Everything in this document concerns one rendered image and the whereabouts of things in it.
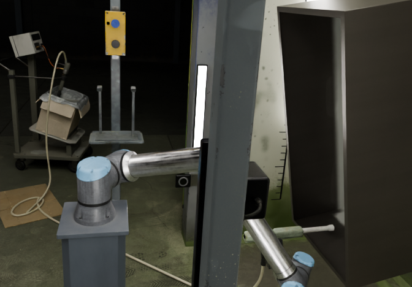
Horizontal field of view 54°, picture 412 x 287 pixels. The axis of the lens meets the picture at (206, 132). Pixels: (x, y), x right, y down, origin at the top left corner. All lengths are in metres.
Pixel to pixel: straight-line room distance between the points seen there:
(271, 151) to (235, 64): 2.29
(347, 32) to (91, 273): 1.48
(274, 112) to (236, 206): 2.15
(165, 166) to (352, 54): 0.92
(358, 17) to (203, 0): 1.15
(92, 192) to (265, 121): 1.29
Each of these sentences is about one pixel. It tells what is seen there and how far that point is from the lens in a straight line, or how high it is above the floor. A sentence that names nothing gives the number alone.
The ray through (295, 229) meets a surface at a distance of 2.17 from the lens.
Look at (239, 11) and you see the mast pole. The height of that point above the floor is 1.62.
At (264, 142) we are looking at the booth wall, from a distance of 2.74.
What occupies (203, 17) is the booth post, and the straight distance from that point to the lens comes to 2.47.
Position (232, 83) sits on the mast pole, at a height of 1.53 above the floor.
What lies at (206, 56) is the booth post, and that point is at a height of 1.33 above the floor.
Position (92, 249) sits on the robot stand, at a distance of 1.95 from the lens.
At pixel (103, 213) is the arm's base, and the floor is 0.69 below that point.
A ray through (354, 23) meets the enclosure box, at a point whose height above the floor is 1.59.
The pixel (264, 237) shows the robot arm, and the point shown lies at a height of 0.77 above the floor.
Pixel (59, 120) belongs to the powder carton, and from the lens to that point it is 3.99.
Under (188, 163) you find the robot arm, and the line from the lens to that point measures 1.79.
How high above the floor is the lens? 1.62
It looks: 17 degrees down
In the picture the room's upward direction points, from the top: 4 degrees clockwise
